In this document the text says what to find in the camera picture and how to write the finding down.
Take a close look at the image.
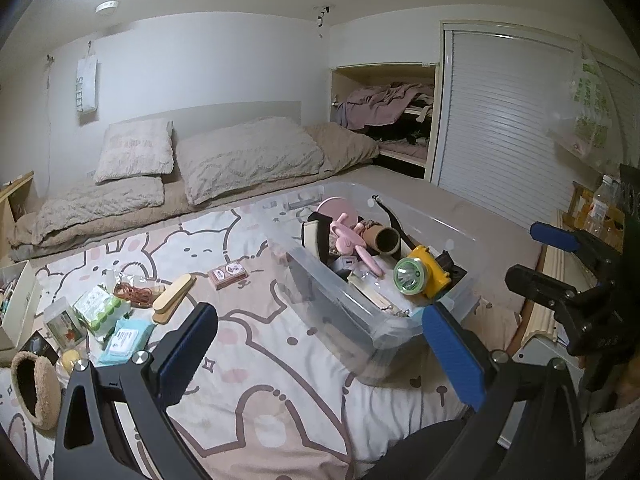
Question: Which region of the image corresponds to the purple clothes pile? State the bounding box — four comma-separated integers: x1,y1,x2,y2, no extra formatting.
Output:
334,81,435,130

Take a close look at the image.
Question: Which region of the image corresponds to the clear packet with green card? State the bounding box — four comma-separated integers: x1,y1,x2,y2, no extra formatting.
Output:
42,296,88,351

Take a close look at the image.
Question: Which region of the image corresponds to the pink card box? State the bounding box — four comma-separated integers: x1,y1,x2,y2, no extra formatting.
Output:
207,261,248,290

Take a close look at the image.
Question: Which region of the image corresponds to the clear plastic container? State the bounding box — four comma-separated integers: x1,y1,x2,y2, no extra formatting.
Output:
267,182,488,351

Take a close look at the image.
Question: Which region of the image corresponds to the wooden bedside shelf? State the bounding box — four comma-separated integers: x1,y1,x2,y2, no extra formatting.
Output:
0,171,35,241

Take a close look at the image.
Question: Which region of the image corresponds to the teal wet wipes pack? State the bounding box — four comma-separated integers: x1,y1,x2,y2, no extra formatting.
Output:
97,320,155,367

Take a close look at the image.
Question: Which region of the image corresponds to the bunny printed blanket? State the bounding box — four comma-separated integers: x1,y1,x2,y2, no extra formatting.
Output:
0,195,523,480

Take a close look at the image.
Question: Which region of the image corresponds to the wall closet niche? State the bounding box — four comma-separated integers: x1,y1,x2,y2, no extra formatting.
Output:
330,62,441,181

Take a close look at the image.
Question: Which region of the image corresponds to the green printed plastic bag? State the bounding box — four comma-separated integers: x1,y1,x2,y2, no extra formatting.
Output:
547,42,626,171

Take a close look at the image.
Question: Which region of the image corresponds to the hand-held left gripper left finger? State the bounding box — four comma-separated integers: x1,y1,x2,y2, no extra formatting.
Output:
52,302,219,480

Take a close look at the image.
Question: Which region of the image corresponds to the clear plastic bottle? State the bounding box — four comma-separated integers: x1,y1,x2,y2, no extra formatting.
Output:
585,175,621,236

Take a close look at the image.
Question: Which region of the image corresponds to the dark clothes pile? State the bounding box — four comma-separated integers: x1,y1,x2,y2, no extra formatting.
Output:
367,122,431,146

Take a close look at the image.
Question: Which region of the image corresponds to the white cardboard box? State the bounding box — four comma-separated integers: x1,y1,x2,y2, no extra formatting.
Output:
0,260,42,351

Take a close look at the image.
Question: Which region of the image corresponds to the beige duvet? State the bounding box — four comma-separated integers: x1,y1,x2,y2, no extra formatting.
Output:
7,122,381,263

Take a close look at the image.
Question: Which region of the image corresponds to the cardboard tube with rope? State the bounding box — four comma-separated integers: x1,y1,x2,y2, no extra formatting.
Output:
360,220,405,257

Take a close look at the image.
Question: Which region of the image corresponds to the white shutter door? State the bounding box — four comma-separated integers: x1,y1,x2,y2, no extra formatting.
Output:
430,21,601,221

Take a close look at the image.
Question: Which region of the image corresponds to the clear bag with cords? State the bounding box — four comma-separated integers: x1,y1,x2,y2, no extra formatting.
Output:
102,269,166,309

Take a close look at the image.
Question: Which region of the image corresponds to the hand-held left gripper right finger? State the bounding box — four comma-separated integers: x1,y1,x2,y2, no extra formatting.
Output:
421,301,587,480

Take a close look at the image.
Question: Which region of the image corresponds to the cream flat packet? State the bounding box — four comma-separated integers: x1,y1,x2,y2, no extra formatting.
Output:
347,272,426,318

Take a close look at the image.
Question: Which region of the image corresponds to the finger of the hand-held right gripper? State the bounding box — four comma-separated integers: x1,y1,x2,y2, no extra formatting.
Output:
530,221,616,286
505,264,601,356

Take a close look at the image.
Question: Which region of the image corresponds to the green white tissue packet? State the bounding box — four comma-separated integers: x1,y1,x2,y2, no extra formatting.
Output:
72,285,133,343

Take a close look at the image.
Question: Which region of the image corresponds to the small beige quilted pillow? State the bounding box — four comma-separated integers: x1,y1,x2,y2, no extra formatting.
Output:
94,119,175,183

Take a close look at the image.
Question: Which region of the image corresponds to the yellow headlamp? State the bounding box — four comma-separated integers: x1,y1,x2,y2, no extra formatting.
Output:
370,195,468,306

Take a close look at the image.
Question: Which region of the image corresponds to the wooden bed frame edge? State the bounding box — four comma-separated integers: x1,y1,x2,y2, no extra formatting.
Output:
520,245,568,348

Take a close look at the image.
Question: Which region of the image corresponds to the flat beige quilted pillow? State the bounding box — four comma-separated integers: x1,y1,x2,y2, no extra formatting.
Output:
30,176,166,246

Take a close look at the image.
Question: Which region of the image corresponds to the wooden desk organiser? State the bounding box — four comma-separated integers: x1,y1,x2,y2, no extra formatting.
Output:
565,182,626,253

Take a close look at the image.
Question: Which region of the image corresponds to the beige fuzzy slipper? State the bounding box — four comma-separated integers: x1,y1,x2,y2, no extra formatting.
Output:
10,351,63,431

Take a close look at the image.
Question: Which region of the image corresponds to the pink bunny phone stand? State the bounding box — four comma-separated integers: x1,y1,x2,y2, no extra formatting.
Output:
316,197,386,278

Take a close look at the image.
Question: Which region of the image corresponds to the white hanging bag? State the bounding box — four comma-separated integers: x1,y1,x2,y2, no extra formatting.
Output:
75,42,100,115

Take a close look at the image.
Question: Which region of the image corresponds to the small black box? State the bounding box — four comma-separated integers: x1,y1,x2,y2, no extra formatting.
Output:
19,330,63,366

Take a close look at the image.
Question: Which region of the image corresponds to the large beige quilted pillow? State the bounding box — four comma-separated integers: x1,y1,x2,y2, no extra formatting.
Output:
175,116,326,206

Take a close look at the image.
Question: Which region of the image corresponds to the person's right hand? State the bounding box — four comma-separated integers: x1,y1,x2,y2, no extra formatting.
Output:
614,362,640,411

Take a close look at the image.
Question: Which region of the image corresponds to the person's right forearm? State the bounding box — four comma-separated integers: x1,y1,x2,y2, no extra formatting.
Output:
582,405,640,480

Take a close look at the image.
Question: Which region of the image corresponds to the white round case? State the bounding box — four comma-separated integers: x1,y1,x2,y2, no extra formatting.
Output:
300,211,335,261

